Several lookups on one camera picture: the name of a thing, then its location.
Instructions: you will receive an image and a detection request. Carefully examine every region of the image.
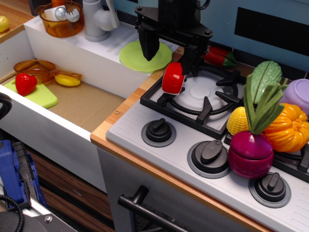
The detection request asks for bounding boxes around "purple toy beet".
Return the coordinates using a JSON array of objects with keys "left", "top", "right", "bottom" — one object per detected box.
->
[{"left": 228, "top": 76, "right": 284, "bottom": 179}]

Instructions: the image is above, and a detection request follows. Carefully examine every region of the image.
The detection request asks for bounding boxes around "purple plastic bowl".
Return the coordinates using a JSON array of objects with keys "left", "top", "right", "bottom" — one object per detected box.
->
[{"left": 280, "top": 79, "right": 309, "bottom": 116}]

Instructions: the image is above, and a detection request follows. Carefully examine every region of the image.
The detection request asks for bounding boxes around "black left stove knob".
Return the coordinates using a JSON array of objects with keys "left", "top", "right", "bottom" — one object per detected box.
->
[{"left": 141, "top": 118, "right": 177, "bottom": 147}]

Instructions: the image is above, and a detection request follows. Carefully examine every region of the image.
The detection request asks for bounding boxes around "yellow toy corn cob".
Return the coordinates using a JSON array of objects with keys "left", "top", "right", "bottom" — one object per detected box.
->
[{"left": 227, "top": 60, "right": 284, "bottom": 135}]

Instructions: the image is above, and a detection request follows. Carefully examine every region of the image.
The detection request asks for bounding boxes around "orange toy pumpkin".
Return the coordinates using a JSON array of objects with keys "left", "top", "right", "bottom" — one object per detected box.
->
[{"left": 264, "top": 103, "right": 309, "bottom": 153}]

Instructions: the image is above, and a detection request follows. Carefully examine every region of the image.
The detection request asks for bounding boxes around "light green plastic plate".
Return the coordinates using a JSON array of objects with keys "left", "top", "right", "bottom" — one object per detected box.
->
[{"left": 119, "top": 41, "right": 172, "bottom": 72}]

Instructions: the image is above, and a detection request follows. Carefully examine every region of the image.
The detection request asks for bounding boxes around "orange transparent toy pot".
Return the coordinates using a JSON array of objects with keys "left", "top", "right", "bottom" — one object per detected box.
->
[{"left": 35, "top": 0, "right": 84, "bottom": 38}]

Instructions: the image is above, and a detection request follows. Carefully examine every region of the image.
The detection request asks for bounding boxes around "red toy strawberry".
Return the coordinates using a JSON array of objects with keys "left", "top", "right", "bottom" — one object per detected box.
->
[{"left": 15, "top": 73, "right": 37, "bottom": 96}]

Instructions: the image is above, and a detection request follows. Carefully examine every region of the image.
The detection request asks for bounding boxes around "blue clamp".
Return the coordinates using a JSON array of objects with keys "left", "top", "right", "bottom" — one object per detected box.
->
[{"left": 0, "top": 140, "right": 48, "bottom": 208}]

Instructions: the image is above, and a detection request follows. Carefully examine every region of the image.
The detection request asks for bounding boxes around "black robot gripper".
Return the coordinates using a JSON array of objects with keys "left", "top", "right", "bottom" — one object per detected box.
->
[{"left": 135, "top": 0, "right": 213, "bottom": 75}]

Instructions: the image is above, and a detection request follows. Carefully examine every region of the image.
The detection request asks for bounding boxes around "black oven door handle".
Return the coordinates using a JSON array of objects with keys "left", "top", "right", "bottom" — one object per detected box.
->
[{"left": 118, "top": 186, "right": 188, "bottom": 232}]

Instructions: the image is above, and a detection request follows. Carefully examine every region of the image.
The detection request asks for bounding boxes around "orange transparent measuring cup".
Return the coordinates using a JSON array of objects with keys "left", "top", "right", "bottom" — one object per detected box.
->
[{"left": 14, "top": 59, "right": 82, "bottom": 83}]

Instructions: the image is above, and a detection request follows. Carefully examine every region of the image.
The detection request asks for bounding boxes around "red toy chili pepper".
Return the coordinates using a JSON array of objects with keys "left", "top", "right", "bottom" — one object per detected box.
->
[{"left": 202, "top": 46, "right": 238, "bottom": 69}]

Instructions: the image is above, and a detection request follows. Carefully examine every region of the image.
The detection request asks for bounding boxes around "silver toy ladle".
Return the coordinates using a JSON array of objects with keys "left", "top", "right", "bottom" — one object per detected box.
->
[{"left": 55, "top": 6, "right": 68, "bottom": 21}]

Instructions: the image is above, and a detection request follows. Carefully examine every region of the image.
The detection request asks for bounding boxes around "grey toy stove top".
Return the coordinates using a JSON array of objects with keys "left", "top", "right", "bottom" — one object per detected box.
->
[{"left": 106, "top": 101, "right": 309, "bottom": 232}]

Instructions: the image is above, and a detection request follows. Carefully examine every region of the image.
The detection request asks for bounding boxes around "grey toy faucet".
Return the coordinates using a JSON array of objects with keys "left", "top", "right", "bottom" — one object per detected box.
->
[{"left": 83, "top": 0, "right": 120, "bottom": 42}]

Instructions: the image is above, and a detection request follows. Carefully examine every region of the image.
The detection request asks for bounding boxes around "black stove burner grate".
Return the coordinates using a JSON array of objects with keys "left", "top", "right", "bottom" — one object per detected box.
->
[{"left": 140, "top": 64, "right": 245, "bottom": 139}]

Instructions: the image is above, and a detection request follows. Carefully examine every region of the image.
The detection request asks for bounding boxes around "black middle stove knob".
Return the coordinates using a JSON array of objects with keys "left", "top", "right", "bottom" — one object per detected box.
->
[{"left": 187, "top": 140, "right": 230, "bottom": 179}]

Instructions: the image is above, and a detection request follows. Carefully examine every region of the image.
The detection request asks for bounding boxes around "black right stove knob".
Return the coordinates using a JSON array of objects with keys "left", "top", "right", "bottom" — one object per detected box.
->
[{"left": 249, "top": 172, "right": 292, "bottom": 208}]

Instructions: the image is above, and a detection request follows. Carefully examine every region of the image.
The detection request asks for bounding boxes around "yellow toy potato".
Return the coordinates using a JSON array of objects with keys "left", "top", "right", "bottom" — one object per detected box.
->
[{"left": 0, "top": 15, "right": 10, "bottom": 33}]

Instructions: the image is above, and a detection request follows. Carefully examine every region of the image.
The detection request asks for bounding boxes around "white toy fork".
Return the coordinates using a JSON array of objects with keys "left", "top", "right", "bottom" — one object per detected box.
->
[{"left": 65, "top": 1, "right": 80, "bottom": 22}]

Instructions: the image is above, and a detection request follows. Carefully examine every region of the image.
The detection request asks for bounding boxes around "white toy sink basin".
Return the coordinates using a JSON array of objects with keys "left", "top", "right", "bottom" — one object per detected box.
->
[{"left": 0, "top": 14, "right": 183, "bottom": 194}]

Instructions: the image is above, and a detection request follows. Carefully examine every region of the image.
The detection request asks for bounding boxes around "black stove knob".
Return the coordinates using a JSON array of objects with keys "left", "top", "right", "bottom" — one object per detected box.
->
[
  {"left": 187, "top": 140, "right": 230, "bottom": 179},
  {"left": 141, "top": 118, "right": 177, "bottom": 147},
  {"left": 249, "top": 172, "right": 292, "bottom": 208}
]

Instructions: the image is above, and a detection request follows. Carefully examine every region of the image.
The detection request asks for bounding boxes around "yellow toy lemon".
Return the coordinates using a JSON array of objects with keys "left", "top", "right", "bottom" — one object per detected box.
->
[{"left": 55, "top": 74, "right": 81, "bottom": 87}]

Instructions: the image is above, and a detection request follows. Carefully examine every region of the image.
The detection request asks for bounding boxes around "black cable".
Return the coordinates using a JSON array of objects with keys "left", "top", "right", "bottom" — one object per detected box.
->
[{"left": 0, "top": 194, "right": 25, "bottom": 232}]

